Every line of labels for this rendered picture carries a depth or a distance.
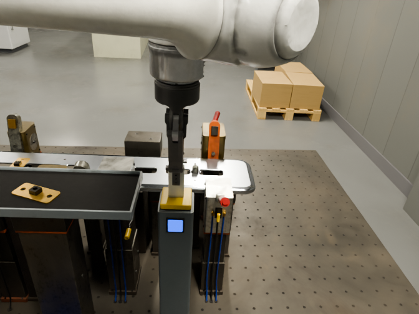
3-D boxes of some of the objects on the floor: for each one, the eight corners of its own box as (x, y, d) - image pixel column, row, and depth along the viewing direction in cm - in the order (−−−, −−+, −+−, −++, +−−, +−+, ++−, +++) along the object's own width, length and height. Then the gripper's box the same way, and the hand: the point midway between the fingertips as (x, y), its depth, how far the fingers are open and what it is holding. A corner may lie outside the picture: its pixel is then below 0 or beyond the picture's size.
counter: (151, 33, 829) (150, -6, 785) (140, 59, 604) (138, 6, 561) (117, 31, 821) (114, -9, 778) (93, 57, 597) (87, 4, 554)
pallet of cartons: (322, 121, 403) (330, 86, 382) (257, 119, 396) (262, 85, 375) (294, 90, 502) (300, 61, 481) (242, 88, 495) (245, 59, 474)
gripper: (200, 91, 50) (194, 217, 61) (200, 67, 61) (195, 177, 73) (149, 89, 49) (153, 216, 61) (158, 65, 60) (160, 176, 72)
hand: (176, 180), depth 65 cm, fingers closed
